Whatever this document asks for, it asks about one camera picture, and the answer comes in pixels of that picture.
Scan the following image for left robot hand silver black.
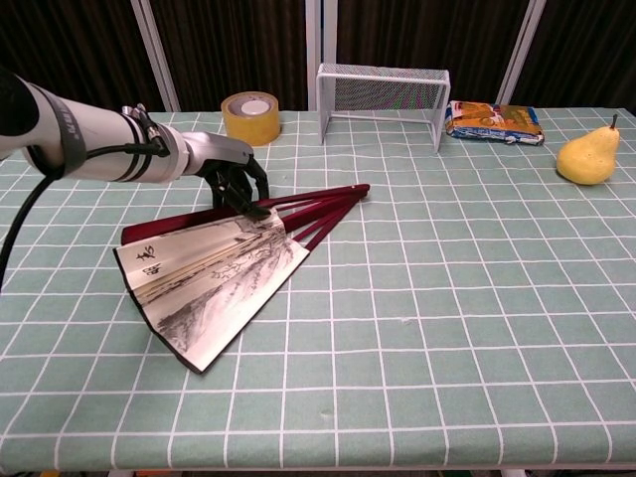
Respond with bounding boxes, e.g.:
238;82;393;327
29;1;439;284
173;131;272;221

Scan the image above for folding paper fan red ribs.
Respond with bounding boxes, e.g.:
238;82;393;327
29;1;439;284
112;183;372;375

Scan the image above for yellow packing tape roll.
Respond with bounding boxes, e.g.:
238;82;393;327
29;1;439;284
220;90;282;147

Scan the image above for green checkered tablecloth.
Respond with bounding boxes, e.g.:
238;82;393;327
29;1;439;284
0;106;636;473

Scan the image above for orange blue snack packet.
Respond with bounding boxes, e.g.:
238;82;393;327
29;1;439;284
445;99;546;146

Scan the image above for yellow pear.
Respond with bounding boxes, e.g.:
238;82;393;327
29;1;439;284
556;113;621;187

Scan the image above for white partition post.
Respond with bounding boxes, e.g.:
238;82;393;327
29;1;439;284
304;0;340;111
129;0;181;113
496;0;548;106

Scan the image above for white mesh wire rack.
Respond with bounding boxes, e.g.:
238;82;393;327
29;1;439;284
316;62;451;153

